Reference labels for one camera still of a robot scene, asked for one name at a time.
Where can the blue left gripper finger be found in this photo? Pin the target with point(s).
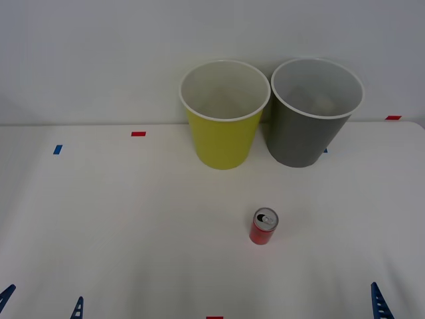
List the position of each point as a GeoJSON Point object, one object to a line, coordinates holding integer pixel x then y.
{"type": "Point", "coordinates": [6, 294]}
{"type": "Point", "coordinates": [78, 310]}

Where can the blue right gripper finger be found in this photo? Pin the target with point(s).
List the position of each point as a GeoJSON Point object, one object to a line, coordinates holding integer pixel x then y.
{"type": "Point", "coordinates": [380, 304]}

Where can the red drink can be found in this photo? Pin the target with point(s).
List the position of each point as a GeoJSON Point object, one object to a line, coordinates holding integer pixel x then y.
{"type": "Point", "coordinates": [261, 232]}

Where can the grey plastic waste bin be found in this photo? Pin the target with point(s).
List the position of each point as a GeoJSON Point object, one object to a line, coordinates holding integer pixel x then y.
{"type": "Point", "coordinates": [299, 139]}

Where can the yellow-green plastic waste bin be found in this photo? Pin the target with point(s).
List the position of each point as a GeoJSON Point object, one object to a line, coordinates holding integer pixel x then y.
{"type": "Point", "coordinates": [222, 143]}

